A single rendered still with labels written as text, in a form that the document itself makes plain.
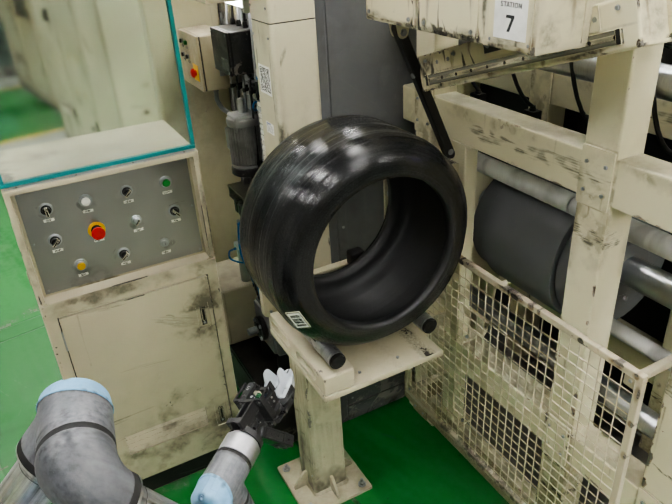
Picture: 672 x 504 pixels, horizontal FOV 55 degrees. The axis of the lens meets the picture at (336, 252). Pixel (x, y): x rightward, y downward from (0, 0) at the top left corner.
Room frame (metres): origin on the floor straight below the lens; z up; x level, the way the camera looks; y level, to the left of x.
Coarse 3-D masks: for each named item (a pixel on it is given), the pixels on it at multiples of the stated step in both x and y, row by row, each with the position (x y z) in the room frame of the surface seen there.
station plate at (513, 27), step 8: (496, 0) 1.28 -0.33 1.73; (504, 0) 1.26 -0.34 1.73; (512, 0) 1.24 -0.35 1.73; (520, 0) 1.23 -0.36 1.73; (528, 0) 1.21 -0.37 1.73; (496, 8) 1.28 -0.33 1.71; (504, 8) 1.26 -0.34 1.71; (512, 8) 1.24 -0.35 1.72; (520, 8) 1.22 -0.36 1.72; (496, 16) 1.28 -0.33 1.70; (504, 16) 1.26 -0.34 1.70; (512, 16) 1.24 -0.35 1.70; (520, 16) 1.22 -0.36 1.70; (496, 24) 1.28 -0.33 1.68; (504, 24) 1.26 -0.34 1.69; (512, 24) 1.24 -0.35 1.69; (520, 24) 1.22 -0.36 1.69; (496, 32) 1.28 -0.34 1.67; (504, 32) 1.26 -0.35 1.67; (512, 32) 1.24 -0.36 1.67; (520, 32) 1.22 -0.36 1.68; (520, 40) 1.22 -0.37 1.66
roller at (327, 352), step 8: (304, 336) 1.39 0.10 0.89; (312, 344) 1.35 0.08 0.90; (320, 344) 1.32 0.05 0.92; (328, 344) 1.31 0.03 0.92; (320, 352) 1.31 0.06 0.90; (328, 352) 1.29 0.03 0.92; (336, 352) 1.28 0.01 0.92; (328, 360) 1.27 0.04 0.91; (336, 360) 1.26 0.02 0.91; (344, 360) 1.27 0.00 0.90; (336, 368) 1.26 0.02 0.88
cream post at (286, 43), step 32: (256, 0) 1.68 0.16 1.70; (288, 0) 1.65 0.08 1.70; (256, 32) 1.70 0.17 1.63; (288, 32) 1.65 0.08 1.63; (256, 64) 1.73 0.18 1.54; (288, 64) 1.64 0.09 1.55; (288, 96) 1.64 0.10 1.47; (288, 128) 1.63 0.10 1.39; (320, 256) 1.66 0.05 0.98; (320, 416) 1.64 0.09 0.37; (320, 448) 1.64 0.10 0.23; (320, 480) 1.63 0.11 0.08
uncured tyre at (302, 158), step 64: (320, 128) 1.46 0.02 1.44; (384, 128) 1.43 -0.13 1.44; (256, 192) 1.39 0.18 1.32; (320, 192) 1.27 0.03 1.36; (448, 192) 1.40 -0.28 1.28; (256, 256) 1.31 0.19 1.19; (384, 256) 1.63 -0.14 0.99; (448, 256) 1.40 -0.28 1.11; (320, 320) 1.24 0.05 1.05; (384, 320) 1.33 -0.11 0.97
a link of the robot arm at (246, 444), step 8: (232, 432) 0.93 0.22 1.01; (240, 432) 0.93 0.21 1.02; (224, 440) 0.92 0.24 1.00; (232, 440) 0.91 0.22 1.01; (240, 440) 0.91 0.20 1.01; (248, 440) 0.91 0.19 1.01; (232, 448) 0.94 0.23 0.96; (240, 448) 0.89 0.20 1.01; (248, 448) 0.90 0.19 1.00; (256, 448) 0.91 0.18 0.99; (248, 456) 0.89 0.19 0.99; (256, 456) 0.90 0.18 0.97
